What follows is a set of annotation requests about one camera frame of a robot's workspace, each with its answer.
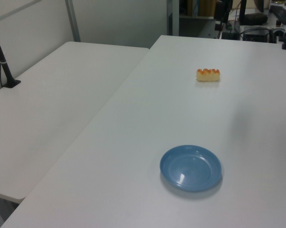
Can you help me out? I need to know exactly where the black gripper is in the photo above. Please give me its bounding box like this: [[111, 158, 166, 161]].
[[215, 0, 232, 31]]

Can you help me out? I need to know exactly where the orange glazed bread loaf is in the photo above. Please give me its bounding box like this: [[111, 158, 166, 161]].
[[196, 68, 221, 83]]

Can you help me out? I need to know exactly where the blue plastic plate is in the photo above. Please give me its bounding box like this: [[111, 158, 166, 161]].
[[159, 144, 223, 193]]

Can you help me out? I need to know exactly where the black monitor stand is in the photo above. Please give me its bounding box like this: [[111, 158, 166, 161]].
[[238, 0, 248, 25]]

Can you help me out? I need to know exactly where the wooden shelf box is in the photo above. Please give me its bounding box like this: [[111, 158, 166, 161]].
[[186, 0, 217, 17]]

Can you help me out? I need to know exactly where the black electronics box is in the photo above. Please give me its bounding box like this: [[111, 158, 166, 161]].
[[243, 26, 270, 43]]

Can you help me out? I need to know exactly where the black pouch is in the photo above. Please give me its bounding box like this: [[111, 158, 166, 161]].
[[245, 13, 269, 25]]

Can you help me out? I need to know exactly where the black keyboard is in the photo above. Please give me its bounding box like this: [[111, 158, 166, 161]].
[[269, 5, 286, 24]]

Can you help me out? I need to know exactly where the white side table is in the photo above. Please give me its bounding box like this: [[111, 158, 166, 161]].
[[0, 41, 150, 200]]

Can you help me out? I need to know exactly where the grey cabinet post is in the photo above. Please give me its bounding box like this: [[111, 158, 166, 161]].
[[167, 0, 180, 37]]

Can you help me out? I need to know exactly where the black camera stand pole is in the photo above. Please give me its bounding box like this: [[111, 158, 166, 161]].
[[0, 19, 22, 89]]

